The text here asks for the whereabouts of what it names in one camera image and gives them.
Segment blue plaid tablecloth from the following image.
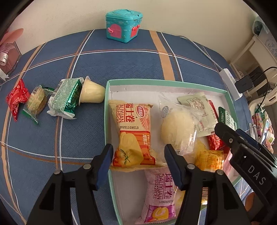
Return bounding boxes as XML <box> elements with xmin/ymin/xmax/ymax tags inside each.
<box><xmin>1</xmin><ymin>29</ymin><xmax>229</xmax><ymax>224</ymax></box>

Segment clear-wrapped white round pastry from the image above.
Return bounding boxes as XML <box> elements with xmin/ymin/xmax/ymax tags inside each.
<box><xmin>159</xmin><ymin>94</ymin><xmax>199</xmax><ymax>156</ymax></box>

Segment pale beige printed snack packet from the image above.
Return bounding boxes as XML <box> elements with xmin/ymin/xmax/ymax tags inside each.
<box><xmin>177</xmin><ymin>92</ymin><xmax>218</xmax><ymax>137</ymax></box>

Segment small green white snack packet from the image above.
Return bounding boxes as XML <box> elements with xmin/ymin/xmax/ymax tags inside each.
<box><xmin>218</xmin><ymin>107</ymin><xmax>237</xmax><ymax>130</ymax></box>

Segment black cable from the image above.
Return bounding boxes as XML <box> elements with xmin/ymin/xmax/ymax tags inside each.
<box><xmin>248</xmin><ymin>66</ymin><xmax>277</xmax><ymax>113</ymax></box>

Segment yellow cake clear wrapper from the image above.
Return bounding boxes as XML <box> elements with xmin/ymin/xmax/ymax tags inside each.
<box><xmin>190</xmin><ymin>138</ymin><xmax>226</xmax><ymax>206</ymax></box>

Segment green white foil snack packet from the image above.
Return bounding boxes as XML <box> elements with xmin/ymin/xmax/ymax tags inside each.
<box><xmin>47</xmin><ymin>77</ymin><xmax>84</xmax><ymax>120</ymax></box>

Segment yellow pudding jelly cup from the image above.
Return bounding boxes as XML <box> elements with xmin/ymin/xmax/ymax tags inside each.
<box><xmin>79</xmin><ymin>76</ymin><xmax>106</xmax><ymax>105</ymax></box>

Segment orange swiss roll packet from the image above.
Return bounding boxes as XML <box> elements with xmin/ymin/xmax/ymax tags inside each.
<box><xmin>108</xmin><ymin>100</ymin><xmax>165</xmax><ymax>172</ymax></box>

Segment white power cable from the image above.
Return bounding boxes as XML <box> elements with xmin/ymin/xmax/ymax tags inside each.
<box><xmin>179</xmin><ymin>35</ymin><xmax>224</xmax><ymax>72</ymax></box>

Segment white tray with green rim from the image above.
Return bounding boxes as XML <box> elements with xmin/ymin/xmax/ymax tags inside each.
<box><xmin>104</xmin><ymin>79</ymin><xmax>238</xmax><ymax>224</ymax></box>

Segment red patterned snack packet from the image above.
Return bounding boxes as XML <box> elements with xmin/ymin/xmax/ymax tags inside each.
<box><xmin>207</xmin><ymin>100</ymin><xmax>230</xmax><ymax>156</ymax></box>

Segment white shelf unit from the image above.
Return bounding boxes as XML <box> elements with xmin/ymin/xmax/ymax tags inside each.
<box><xmin>229</xmin><ymin>15</ymin><xmax>277</xmax><ymax>104</ymax></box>

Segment pink paper flower bouquet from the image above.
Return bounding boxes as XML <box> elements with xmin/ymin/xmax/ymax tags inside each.
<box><xmin>1</xmin><ymin>28</ymin><xmax>24</xmax><ymax>83</ymax></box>

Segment white power strip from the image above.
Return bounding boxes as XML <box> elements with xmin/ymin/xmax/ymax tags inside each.
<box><xmin>219</xmin><ymin>68</ymin><xmax>242</xmax><ymax>101</ymax></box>

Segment black power adapter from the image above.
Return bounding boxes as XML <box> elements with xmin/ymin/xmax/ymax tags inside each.
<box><xmin>235</xmin><ymin>75</ymin><xmax>253</xmax><ymax>94</ymax></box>

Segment pink swiss roll packet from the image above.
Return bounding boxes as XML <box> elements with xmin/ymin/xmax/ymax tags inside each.
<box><xmin>135</xmin><ymin>167</ymin><xmax>185</xmax><ymax>224</ymax></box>

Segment round cake green striped wrapper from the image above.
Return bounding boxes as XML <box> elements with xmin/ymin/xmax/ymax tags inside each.
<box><xmin>23</xmin><ymin>85</ymin><xmax>54</xmax><ymax>124</ymax></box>

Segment teal toy box pink doors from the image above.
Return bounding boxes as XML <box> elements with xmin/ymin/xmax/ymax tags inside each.
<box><xmin>106</xmin><ymin>9</ymin><xmax>143</xmax><ymax>43</ymax></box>

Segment small red crinkled snack packet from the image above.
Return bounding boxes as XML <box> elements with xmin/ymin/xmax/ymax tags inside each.
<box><xmin>6</xmin><ymin>78</ymin><xmax>30</xmax><ymax>121</ymax></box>

